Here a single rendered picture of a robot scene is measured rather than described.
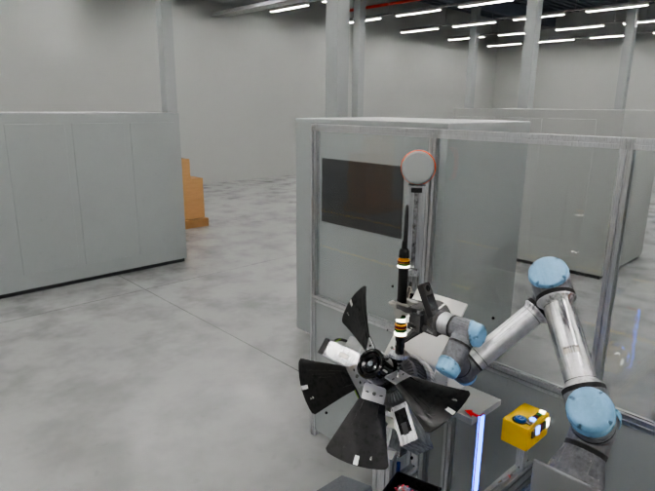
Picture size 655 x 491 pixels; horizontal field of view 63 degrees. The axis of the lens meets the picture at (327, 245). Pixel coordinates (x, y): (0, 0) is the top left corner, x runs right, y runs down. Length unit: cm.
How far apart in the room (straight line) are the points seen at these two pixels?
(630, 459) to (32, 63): 1314
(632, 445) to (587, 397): 93
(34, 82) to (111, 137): 681
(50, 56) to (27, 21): 78
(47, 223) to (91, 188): 65
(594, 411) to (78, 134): 635
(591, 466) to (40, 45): 1338
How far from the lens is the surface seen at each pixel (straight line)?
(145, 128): 741
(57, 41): 1413
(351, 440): 205
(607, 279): 233
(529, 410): 220
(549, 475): 174
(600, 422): 161
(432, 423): 191
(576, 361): 168
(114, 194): 730
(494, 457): 289
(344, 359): 235
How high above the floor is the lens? 215
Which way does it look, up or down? 14 degrees down
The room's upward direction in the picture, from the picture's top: 1 degrees clockwise
